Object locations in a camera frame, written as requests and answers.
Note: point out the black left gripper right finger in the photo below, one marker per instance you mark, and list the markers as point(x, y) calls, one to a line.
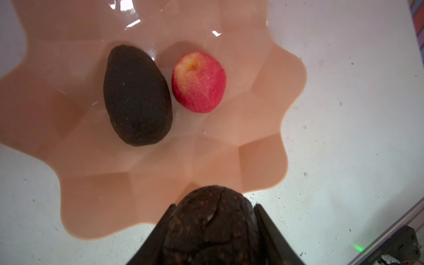
point(278, 251)

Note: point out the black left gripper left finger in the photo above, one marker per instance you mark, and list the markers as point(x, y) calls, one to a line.
point(150, 253)

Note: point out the dark fake avocado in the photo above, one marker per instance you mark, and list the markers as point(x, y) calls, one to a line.
point(136, 97)
point(213, 225)

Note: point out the dark fake avocado in bowl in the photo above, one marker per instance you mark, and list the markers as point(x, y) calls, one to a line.
point(136, 97)

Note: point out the red fake apple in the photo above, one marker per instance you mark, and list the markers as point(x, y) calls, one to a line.
point(198, 82)

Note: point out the pink scalloped fruit bowl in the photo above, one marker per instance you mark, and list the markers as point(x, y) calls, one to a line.
point(52, 105)

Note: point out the black electronics box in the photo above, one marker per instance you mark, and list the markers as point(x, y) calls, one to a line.
point(400, 247)

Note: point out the aluminium table edge rail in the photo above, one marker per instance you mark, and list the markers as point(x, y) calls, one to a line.
point(414, 218)

